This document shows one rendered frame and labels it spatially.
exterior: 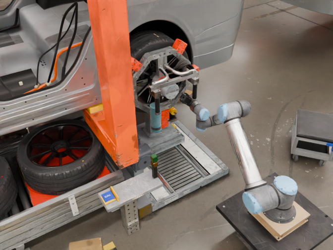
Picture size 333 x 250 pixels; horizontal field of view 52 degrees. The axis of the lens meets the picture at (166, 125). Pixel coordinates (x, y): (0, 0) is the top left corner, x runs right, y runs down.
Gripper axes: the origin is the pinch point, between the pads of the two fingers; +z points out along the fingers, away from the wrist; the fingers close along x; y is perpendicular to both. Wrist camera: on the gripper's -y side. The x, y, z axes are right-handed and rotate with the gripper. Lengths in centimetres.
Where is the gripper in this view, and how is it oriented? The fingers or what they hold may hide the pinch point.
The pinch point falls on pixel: (179, 93)
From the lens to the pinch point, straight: 298.9
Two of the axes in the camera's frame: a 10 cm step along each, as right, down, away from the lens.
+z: -5.3, -5.3, 6.6
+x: 6.0, -7.9, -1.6
